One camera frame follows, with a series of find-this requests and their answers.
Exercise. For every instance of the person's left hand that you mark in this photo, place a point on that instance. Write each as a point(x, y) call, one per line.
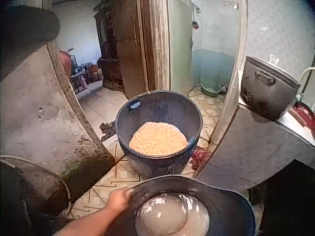
point(119, 199)

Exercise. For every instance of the person's left fingers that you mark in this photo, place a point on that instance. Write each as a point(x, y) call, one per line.
point(129, 193)

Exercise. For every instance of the dark blue plastic bucket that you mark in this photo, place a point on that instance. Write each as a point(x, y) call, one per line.
point(221, 196)

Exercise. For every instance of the cloudy white water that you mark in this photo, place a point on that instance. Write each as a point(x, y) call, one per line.
point(169, 216)

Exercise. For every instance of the heap of yellow grain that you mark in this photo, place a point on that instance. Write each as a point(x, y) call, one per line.
point(158, 139)

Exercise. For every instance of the dark floor rag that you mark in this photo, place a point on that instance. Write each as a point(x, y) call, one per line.
point(108, 130)

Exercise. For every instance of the red cloth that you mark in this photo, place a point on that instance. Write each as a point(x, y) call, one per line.
point(199, 157)

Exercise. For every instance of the large dark blue tub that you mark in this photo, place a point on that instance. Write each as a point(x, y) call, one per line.
point(160, 108)

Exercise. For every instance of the dark round metal drum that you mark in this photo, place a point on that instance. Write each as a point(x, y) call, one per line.
point(29, 196)

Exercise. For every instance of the green plastic basin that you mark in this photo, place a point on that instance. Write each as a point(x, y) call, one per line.
point(211, 88)

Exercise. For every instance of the grey concrete counter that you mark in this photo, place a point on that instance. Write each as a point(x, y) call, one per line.
point(258, 152)

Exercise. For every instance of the wooden door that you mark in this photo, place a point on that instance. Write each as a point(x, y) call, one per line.
point(130, 49)

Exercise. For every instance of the dark wooden cabinet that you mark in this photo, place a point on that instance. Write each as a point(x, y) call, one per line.
point(110, 49)

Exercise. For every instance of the red gas cylinder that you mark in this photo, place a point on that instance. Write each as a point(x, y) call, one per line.
point(65, 62)

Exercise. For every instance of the large blackened metal pot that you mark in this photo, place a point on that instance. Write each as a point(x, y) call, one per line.
point(265, 93)

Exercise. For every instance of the red hanging ladle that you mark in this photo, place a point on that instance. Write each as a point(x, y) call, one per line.
point(195, 23)

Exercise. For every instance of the red plastic lid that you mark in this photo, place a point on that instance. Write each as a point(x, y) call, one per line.
point(305, 113)

